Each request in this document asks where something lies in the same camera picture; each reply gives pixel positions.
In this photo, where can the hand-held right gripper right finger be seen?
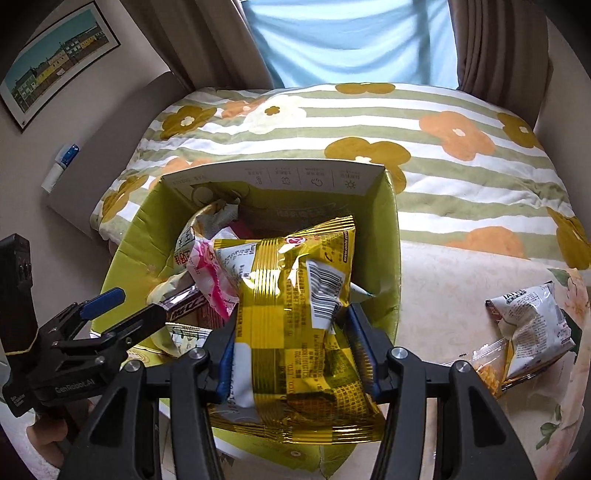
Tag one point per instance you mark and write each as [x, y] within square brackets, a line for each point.
[364, 355]

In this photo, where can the floral striped quilt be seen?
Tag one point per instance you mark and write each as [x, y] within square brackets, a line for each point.
[346, 124]

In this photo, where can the clear orange snack packet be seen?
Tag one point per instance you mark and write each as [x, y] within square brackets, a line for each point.
[487, 369]

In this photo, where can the light blue cloth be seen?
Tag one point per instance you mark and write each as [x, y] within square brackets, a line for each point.
[351, 41]

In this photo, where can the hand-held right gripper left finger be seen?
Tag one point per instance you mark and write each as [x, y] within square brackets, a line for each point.
[226, 364]

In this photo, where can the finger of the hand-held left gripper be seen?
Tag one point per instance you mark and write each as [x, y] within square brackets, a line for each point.
[104, 299]
[138, 323]

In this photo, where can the person's left hand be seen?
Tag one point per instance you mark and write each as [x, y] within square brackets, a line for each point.
[46, 438]

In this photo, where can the grey bed headboard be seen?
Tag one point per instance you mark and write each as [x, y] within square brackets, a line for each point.
[106, 152]

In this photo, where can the white grey snack packet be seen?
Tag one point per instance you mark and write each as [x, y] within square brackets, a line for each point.
[535, 323]

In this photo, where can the framed houses wall picture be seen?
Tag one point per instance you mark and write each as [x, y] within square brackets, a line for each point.
[55, 64]

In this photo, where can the silver snack packet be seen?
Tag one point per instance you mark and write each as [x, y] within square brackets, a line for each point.
[203, 226]

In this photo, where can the blue white bottle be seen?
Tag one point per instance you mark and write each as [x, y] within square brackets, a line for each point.
[69, 154]

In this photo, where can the white green snack packet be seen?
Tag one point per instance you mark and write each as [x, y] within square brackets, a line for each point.
[184, 339]

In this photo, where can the white tube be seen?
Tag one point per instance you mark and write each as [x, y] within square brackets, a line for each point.
[51, 177]

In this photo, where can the green cardboard box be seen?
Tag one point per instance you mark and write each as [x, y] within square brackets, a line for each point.
[383, 240]

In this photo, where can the golden yellow snack bag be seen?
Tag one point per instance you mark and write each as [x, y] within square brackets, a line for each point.
[277, 300]

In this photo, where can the brown curtain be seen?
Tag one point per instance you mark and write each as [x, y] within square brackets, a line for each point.
[207, 41]
[498, 46]

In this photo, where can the pink snack packet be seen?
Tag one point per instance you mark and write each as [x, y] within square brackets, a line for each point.
[210, 277]

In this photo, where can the dark purple snack packet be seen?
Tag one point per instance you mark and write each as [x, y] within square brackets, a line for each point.
[184, 304]

